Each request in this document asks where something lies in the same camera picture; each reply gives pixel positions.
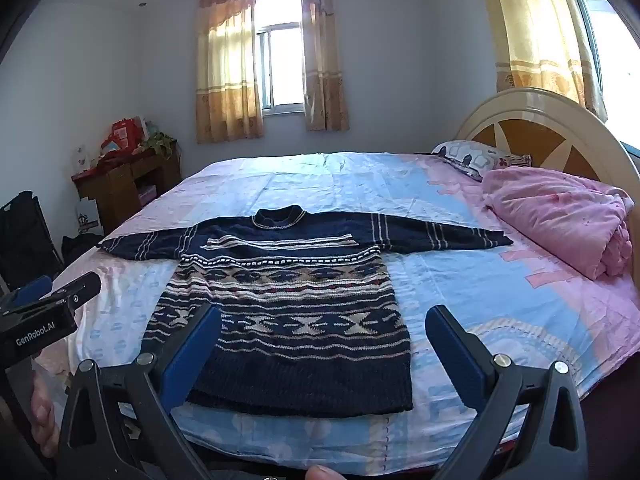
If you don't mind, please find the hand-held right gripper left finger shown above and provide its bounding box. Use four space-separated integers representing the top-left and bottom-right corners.
56 304 222 480

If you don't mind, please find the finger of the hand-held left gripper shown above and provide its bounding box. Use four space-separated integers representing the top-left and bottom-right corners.
0 275 54 311
52 271 103 308

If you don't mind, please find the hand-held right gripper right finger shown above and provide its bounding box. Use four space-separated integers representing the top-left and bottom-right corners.
424 305 590 480

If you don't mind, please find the navy patterned knit sweater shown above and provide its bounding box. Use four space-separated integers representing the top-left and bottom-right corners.
97 204 515 418

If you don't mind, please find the person's left hand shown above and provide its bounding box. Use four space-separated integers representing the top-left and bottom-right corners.
29 375 62 459

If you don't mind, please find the person's right hand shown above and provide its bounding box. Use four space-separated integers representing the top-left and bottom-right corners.
305 464 347 480

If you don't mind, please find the black bag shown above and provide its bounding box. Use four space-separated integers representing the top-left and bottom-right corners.
61 232 104 267

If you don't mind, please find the black folding chair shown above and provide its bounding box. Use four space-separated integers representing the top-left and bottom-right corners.
0 191 66 292

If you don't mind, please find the white printed bag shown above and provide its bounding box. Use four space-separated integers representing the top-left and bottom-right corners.
75 200 102 235

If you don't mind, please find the bed with blue pink sheet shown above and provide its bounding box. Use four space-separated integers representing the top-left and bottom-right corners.
35 151 640 476

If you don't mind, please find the brown wooden cabinet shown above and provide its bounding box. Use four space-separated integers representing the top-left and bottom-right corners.
71 140 182 236

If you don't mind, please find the red gift bag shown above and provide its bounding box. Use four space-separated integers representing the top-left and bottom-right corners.
100 117 147 157

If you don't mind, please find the green leafy plant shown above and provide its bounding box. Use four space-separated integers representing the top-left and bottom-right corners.
141 131 177 160

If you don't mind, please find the pink folded quilt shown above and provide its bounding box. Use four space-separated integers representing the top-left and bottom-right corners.
481 167 635 281

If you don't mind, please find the white patterned pillow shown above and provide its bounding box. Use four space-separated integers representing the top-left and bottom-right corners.
431 140 533 182

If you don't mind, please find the cream and wood headboard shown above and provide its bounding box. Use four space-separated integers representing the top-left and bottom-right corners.
455 87 640 211

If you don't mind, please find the wide yellow orange curtain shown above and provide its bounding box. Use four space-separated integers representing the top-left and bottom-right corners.
195 0 265 145

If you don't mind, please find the small window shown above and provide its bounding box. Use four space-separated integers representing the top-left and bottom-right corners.
255 0 307 116

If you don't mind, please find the narrow yellow orange curtain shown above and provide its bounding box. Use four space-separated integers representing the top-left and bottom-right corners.
297 0 351 132

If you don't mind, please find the large yellow orange curtain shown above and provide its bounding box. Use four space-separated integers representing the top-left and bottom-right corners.
487 0 609 122

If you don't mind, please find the large bright window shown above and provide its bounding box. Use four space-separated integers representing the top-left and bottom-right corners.
562 0 640 153

